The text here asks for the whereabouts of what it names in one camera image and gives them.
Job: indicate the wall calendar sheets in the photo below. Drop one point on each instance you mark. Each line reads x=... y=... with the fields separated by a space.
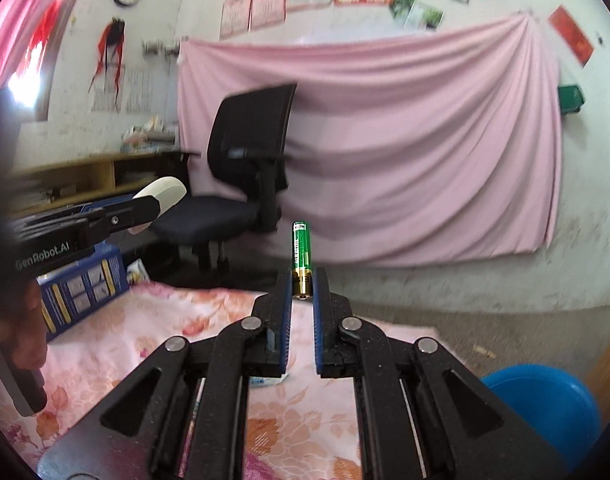
x=121 y=90

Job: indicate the red paper wall sign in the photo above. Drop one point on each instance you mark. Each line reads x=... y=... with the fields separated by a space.
x=563 y=23

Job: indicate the pink floral tablecloth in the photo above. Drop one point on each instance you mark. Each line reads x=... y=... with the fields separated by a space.
x=156 y=385

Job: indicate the wooden shelf desk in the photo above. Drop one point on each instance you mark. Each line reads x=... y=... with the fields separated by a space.
x=93 y=178

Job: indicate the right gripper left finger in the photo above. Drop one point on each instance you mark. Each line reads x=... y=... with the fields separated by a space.
x=270 y=348

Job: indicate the green wall box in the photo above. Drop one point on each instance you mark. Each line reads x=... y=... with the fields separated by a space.
x=571 y=99

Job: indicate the green AA battery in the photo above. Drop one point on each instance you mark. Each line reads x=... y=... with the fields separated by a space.
x=301 y=260

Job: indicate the blue plastic trash bin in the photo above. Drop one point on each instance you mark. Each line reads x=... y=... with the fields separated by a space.
x=558 y=406

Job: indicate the pink hanging wall sheet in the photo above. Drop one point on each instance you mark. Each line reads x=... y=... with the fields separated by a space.
x=409 y=150

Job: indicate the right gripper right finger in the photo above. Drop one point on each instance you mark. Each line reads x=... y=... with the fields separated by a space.
x=333 y=355

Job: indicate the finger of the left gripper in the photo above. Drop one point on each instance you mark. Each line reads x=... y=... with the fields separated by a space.
x=107 y=218

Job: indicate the black office chair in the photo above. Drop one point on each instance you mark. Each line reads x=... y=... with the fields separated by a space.
x=245 y=151

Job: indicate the white yellow snack bag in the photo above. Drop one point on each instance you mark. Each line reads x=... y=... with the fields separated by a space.
x=136 y=273

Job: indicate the red hanging knot ornament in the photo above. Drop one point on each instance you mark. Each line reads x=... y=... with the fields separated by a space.
x=109 y=54

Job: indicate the stack of books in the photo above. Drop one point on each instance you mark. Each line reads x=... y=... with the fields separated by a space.
x=155 y=135

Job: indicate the blue cardboard box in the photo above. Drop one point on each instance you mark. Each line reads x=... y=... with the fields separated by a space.
x=70 y=294

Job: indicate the person's left hand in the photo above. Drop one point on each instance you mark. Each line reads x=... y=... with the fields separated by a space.
x=26 y=333

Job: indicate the white Dikang medicine sachet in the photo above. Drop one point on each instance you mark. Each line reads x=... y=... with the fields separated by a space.
x=260 y=382

